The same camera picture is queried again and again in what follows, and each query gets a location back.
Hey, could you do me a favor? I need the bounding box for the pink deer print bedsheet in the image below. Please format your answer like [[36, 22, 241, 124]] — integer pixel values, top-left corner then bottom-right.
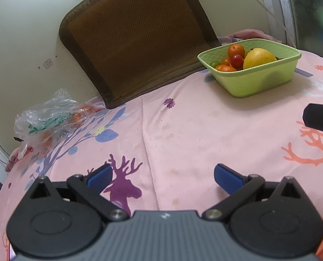
[[0, 51, 323, 260]]

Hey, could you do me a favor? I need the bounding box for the frosted glass window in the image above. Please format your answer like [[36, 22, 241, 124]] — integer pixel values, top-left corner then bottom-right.
[[263, 0, 323, 57]]

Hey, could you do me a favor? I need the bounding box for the brown woven seat cushion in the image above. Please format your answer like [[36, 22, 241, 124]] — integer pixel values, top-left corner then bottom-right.
[[59, 0, 220, 109]]

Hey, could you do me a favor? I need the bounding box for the red cherry tomato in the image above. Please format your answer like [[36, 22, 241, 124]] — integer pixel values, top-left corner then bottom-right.
[[230, 54, 244, 70]]

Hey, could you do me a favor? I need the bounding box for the green plastic basket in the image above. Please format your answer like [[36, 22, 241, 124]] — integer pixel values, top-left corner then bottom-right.
[[197, 38, 301, 98]]

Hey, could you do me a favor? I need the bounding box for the clear plastic bag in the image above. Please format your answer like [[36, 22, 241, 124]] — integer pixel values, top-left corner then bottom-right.
[[14, 89, 105, 160]]

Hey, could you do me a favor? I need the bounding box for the white power cable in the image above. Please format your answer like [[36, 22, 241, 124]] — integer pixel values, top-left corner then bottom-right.
[[232, 0, 294, 44]]

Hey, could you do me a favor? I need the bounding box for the orange tangerine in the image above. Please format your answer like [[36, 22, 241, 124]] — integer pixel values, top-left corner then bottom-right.
[[215, 64, 237, 72], [227, 43, 245, 58]]

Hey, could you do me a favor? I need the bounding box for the large yellow grapefruit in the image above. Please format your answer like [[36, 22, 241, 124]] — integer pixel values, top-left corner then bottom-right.
[[243, 48, 277, 70]]

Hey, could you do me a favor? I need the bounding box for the orange tomato with stem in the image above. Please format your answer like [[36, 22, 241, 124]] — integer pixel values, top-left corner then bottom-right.
[[221, 57, 230, 66]]

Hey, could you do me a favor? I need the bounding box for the green tomato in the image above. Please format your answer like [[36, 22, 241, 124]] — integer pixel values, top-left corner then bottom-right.
[[210, 61, 221, 68]]

